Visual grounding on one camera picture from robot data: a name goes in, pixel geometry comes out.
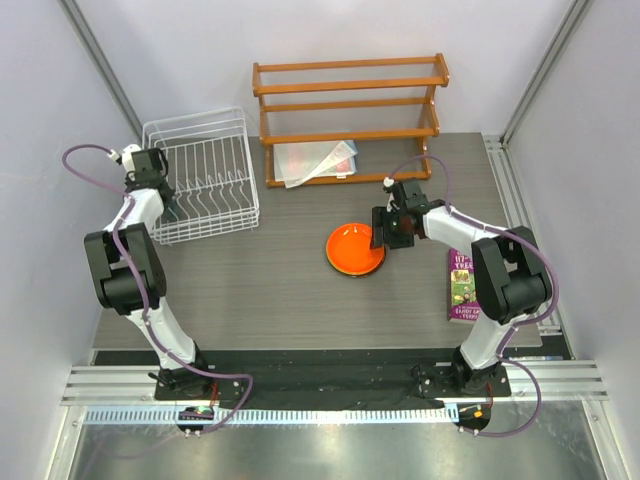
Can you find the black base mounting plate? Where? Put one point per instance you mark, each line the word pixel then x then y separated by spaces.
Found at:
pixel 333 380

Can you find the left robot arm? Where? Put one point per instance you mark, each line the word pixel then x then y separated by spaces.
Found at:
pixel 127 273

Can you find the purple treehouse book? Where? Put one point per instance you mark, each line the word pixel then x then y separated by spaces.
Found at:
pixel 463 306

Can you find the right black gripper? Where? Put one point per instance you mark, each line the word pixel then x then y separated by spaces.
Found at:
pixel 380 218

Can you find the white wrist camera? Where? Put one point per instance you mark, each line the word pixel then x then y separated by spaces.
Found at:
pixel 124 158
pixel 388 187

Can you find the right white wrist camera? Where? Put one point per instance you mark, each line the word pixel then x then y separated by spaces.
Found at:
pixel 388 187

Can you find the slotted cable duct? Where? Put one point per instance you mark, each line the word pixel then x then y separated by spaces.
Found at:
pixel 179 415

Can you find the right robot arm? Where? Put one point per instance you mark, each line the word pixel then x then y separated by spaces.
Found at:
pixel 511 278

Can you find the white wire dish rack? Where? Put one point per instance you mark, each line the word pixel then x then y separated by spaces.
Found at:
pixel 211 171

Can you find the clear plastic document sleeve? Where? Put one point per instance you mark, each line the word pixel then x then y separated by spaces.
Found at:
pixel 298 163

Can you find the orange wooden shelf rack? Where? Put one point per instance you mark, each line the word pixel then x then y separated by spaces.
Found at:
pixel 358 100

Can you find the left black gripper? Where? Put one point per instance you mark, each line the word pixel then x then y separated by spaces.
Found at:
pixel 132 183

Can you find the orange plate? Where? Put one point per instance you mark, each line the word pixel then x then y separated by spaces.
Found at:
pixel 351 240

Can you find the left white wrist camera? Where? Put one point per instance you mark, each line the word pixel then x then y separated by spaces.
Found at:
pixel 124 158

